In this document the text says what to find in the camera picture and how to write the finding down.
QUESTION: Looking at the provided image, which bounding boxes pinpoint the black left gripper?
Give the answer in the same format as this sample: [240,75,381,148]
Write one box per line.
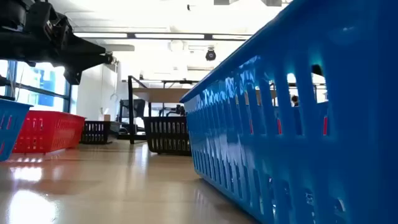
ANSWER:
[0,1,108,85]

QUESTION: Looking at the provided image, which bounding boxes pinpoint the blue plastic basket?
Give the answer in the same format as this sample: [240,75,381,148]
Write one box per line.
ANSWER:
[0,98,34,162]
[179,0,398,224]

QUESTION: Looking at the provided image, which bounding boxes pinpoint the long ceiling light fixture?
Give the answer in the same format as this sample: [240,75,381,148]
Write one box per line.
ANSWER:
[73,30,252,40]

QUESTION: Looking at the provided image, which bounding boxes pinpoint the large window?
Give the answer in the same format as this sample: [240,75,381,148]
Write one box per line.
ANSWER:
[0,60,73,113]

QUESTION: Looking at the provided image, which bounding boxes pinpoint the black plastic basket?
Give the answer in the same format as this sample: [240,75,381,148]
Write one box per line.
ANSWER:
[142,116,192,156]
[80,120,123,145]

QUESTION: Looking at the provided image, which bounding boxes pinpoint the black monitor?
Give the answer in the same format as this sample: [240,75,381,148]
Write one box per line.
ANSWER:
[119,98,146,119]

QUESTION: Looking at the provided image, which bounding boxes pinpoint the black metal table frame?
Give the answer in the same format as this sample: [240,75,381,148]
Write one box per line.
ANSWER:
[117,133,147,141]

